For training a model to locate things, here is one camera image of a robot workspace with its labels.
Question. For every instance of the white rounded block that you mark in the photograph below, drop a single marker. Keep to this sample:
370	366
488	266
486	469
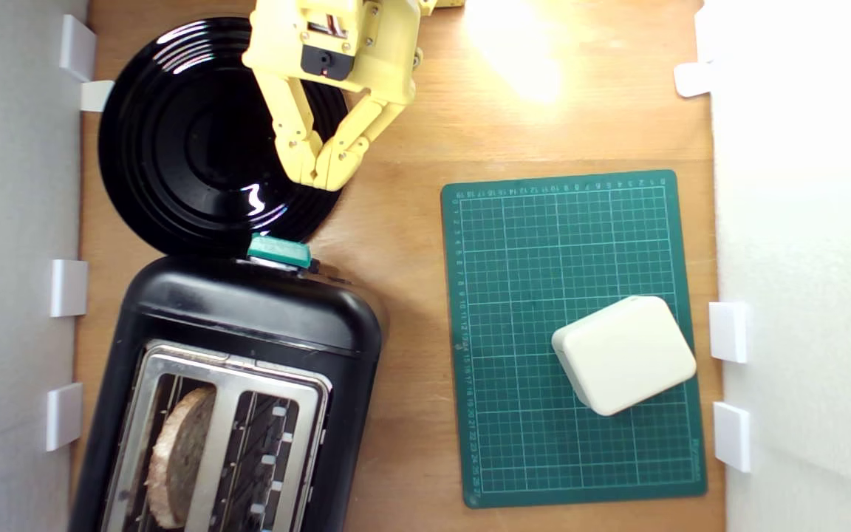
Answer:
625	355

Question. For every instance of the black ribbed plate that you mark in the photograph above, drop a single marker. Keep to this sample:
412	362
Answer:
174	148

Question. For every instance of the green cutting mat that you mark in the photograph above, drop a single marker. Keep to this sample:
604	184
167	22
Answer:
529	258

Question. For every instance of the white wall clip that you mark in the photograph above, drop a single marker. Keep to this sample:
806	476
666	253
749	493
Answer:
732	437
95	96
69	288
77	48
728	332
693	79
63	416

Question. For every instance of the brown bread slice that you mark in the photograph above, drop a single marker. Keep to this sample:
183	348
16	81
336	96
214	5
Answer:
182	458

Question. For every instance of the black two-slot toaster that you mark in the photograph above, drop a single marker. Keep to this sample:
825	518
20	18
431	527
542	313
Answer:
248	310

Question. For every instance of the green-taped toaster lever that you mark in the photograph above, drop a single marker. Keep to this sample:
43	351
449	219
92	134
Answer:
278	250

